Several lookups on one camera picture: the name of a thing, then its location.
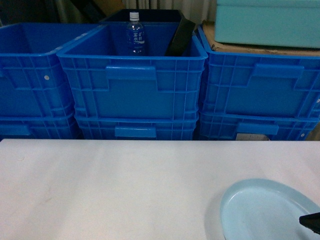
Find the light blue round tray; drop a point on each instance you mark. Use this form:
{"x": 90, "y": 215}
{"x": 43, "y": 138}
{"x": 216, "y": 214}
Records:
{"x": 262, "y": 209}

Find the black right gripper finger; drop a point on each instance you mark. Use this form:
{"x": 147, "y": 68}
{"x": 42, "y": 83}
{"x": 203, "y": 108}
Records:
{"x": 311, "y": 221}

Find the blue crate lower right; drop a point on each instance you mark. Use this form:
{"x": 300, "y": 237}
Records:
{"x": 220, "y": 126}

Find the blue crate upper left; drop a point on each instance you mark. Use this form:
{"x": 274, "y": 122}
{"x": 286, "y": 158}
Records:
{"x": 32, "y": 80}

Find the blue crate lower left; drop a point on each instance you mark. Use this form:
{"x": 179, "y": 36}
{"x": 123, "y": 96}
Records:
{"x": 57, "y": 128}

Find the blue labelled water bottle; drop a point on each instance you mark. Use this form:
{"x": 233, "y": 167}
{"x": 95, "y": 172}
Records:
{"x": 135, "y": 35}

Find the dark blue rear crate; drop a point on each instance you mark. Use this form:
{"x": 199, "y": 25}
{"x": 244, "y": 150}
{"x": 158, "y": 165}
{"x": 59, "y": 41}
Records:
{"x": 146, "y": 15}

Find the blue crate lower middle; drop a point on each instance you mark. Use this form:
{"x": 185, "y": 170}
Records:
{"x": 102, "y": 128}

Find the black plastic tray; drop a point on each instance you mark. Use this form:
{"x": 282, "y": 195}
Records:
{"x": 181, "y": 38}

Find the turquoise plastic box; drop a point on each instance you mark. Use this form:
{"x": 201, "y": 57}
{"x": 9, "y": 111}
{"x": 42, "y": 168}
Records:
{"x": 280, "y": 23}

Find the blue crate upper middle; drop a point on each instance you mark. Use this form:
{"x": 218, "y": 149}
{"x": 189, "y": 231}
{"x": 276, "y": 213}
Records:
{"x": 107, "y": 82}

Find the blue crate upper right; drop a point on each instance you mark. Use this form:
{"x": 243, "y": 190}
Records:
{"x": 266, "y": 85}

